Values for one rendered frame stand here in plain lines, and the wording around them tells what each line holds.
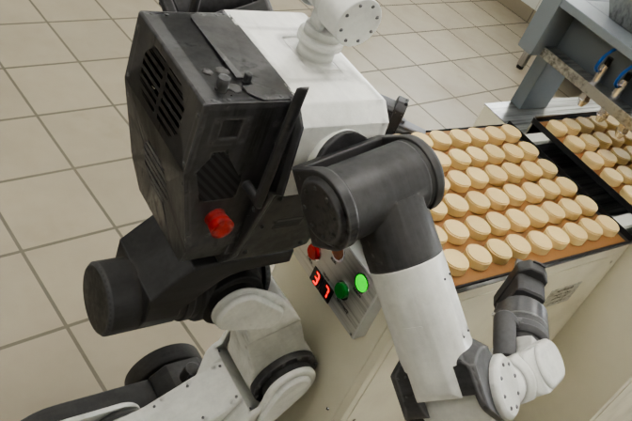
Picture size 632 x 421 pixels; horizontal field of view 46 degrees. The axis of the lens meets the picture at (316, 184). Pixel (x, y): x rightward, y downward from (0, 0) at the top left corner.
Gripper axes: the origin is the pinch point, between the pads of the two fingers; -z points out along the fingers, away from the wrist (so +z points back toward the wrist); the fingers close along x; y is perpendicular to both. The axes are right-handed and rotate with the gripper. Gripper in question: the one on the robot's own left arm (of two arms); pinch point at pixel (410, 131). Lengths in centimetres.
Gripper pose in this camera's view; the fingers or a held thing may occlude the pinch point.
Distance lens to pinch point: 161.2
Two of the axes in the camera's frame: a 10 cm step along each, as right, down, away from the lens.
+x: 3.4, -7.5, -5.8
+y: 2.1, -5.3, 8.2
